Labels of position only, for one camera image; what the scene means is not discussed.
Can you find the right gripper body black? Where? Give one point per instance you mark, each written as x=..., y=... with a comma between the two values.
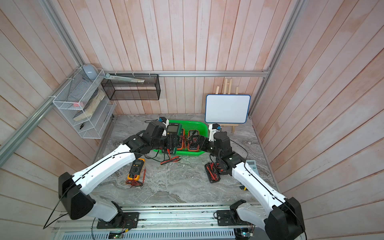
x=206, y=146

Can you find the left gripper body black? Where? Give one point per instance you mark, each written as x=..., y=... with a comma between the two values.
x=167, y=142

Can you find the orange multimeter front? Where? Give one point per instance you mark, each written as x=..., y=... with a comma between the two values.
x=193, y=145

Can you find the green DT9205A multimeter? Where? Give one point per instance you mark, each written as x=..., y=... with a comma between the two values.
x=174, y=128

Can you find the black multimeter face down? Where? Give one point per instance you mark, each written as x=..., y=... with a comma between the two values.
x=212, y=173

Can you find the yellow multimeter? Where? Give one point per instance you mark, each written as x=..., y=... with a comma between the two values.
x=136, y=169

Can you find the orange Victor multimeter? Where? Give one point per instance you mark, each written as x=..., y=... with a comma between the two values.
x=182, y=140

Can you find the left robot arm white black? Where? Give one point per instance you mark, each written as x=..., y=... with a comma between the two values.
x=75, y=190

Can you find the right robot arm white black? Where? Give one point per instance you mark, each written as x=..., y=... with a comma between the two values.
x=281, y=218

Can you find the green plastic basket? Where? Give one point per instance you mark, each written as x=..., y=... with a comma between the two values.
x=191, y=125

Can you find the grey desk calculator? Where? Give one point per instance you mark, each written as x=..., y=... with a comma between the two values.
x=253, y=165

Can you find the grey computer mouse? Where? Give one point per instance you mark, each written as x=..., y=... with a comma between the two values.
x=91, y=71

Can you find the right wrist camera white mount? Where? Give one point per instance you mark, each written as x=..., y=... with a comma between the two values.
x=213, y=128

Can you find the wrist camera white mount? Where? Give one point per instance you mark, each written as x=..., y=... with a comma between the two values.
x=165, y=121
x=213, y=128

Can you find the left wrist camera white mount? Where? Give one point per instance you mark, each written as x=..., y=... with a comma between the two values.
x=165, y=121

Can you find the small whiteboard blue frame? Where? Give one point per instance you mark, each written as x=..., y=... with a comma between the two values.
x=227, y=109

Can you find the black mesh wall basket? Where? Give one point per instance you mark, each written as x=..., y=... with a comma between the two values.
x=127, y=87

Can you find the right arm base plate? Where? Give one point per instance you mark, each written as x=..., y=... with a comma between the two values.
x=228, y=218

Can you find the aluminium wall rail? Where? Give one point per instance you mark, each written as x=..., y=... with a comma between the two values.
x=241, y=73

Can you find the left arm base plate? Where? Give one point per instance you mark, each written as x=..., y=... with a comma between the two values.
x=126, y=220

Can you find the white wire wall shelf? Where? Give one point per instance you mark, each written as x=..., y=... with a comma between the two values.
x=73, y=98

